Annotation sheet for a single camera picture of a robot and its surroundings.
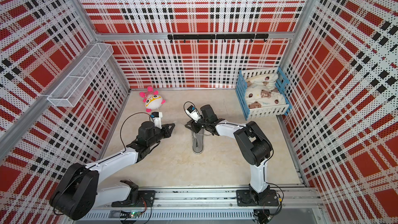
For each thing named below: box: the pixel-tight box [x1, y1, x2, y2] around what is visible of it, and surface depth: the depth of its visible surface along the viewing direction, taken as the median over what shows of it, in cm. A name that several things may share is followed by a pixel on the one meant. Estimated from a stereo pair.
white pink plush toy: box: [138, 86, 167, 113], surface depth 109 cm
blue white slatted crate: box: [235, 66, 293, 121], surface depth 107 cm
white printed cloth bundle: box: [245, 73, 287, 109], surface depth 107 cm
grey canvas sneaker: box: [191, 128, 205, 155], surface depth 90 cm
